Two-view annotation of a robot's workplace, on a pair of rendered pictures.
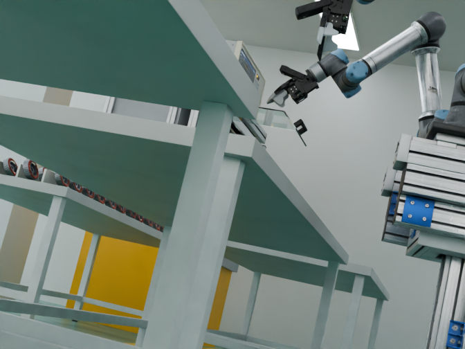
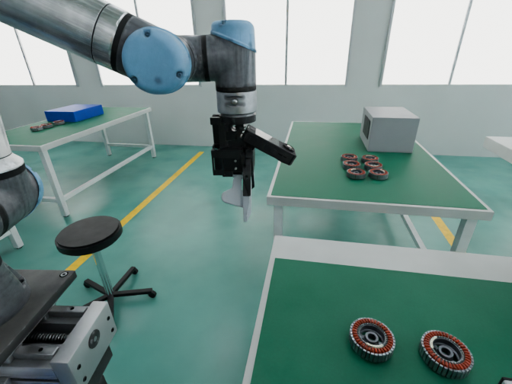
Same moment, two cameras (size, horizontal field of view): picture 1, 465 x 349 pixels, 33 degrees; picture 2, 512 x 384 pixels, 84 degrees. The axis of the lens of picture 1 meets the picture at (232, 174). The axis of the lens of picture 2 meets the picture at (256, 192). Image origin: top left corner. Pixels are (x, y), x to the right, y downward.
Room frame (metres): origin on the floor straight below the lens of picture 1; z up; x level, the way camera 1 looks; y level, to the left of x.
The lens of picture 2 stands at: (2.83, -0.21, 1.46)
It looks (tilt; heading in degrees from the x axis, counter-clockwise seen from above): 26 degrees down; 174
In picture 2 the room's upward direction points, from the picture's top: 1 degrees counter-clockwise
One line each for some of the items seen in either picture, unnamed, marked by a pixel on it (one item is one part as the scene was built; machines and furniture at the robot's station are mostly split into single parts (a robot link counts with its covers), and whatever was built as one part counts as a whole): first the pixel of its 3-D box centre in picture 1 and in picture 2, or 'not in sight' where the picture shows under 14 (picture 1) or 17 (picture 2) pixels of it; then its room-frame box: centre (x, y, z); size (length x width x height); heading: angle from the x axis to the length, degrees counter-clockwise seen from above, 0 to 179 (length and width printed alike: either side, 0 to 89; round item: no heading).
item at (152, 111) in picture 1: (138, 124); not in sight; (2.76, 0.37, 0.91); 0.28 x 0.03 x 0.32; 73
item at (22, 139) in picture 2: not in sight; (84, 151); (-0.80, -2.00, 0.38); 1.90 x 0.90 x 0.75; 163
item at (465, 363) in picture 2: not in sight; (445, 353); (2.42, 0.30, 0.77); 0.11 x 0.11 x 0.04
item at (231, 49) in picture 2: not in sight; (232, 57); (2.27, -0.19, 1.45); 0.09 x 0.08 x 0.11; 89
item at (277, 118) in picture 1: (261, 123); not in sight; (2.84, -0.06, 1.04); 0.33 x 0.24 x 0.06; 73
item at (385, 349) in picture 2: not in sight; (371, 338); (2.36, 0.14, 0.77); 0.11 x 0.11 x 0.04
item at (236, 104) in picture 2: not in sight; (236, 103); (2.28, -0.19, 1.37); 0.08 x 0.08 x 0.05
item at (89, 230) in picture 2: not in sight; (104, 265); (1.35, -1.03, 0.28); 0.54 x 0.49 x 0.56; 73
